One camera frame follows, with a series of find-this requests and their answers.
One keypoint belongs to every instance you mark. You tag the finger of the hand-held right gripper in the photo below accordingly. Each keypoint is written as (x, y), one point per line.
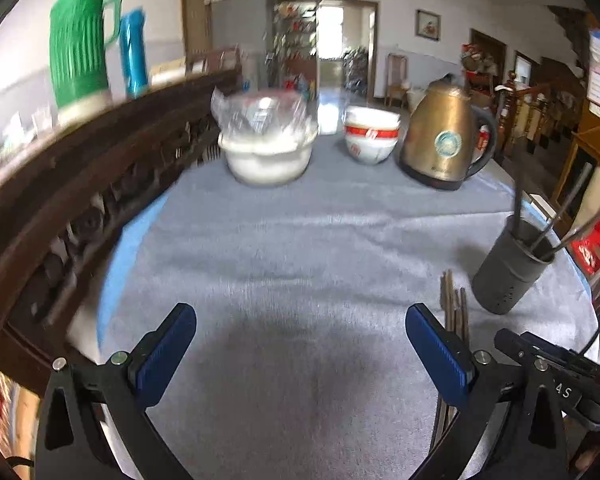
(580, 375)

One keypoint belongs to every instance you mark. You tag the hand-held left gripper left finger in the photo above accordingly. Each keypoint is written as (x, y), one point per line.
(165, 360)

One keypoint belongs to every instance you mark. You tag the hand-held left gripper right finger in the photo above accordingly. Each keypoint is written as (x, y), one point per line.
(435, 355)

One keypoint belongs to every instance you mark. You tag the bundle of dark chopsticks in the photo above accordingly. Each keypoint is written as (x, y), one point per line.
(450, 305)

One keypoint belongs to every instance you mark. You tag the grey metal utensil holder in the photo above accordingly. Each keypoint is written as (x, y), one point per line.
(505, 275)

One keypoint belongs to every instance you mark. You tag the dark metal chopstick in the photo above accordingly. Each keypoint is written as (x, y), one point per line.
(565, 202)
(518, 205)

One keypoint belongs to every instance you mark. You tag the blue table cover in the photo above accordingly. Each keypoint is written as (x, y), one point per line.
(115, 280)

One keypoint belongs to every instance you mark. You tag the red plastic chair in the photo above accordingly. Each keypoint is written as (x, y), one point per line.
(597, 249)

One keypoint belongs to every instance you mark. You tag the grey tablecloth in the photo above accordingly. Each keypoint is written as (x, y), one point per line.
(290, 260)

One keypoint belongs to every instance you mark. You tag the dark wooden sideboard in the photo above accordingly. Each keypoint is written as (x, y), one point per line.
(80, 200)

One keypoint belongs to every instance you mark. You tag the golden electric kettle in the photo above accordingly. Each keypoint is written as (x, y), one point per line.
(435, 140)

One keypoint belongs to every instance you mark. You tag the white bowl with red band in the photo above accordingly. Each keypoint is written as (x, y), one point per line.
(370, 150)
(372, 116)

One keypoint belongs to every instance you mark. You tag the white plastic bowl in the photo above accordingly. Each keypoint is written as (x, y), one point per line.
(265, 160)

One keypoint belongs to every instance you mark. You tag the wooden stair railing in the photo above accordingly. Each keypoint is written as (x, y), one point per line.
(530, 115)

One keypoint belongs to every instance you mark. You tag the clear plastic bag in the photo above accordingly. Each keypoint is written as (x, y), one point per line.
(260, 110)

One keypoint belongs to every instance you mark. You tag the tall wooden chair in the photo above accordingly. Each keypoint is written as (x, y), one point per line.
(396, 72)

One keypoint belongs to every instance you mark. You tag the dark wooden chair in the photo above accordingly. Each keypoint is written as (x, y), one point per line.
(215, 62)

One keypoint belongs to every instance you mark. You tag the blue thermos flask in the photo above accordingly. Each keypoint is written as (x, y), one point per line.
(134, 55)

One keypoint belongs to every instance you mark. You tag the dark wooden door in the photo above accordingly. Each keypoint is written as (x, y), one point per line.
(487, 45)

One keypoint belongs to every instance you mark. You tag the green thermos flask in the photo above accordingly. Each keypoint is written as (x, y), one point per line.
(77, 50)

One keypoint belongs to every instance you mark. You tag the grey refrigerator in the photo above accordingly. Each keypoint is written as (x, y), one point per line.
(240, 35)

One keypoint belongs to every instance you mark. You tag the shelf with bottles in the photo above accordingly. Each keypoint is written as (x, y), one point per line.
(295, 40)

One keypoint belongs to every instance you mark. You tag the brown curtain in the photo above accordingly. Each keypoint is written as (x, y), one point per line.
(202, 5)

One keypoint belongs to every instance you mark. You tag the framed wall picture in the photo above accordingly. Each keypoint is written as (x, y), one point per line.
(427, 24)

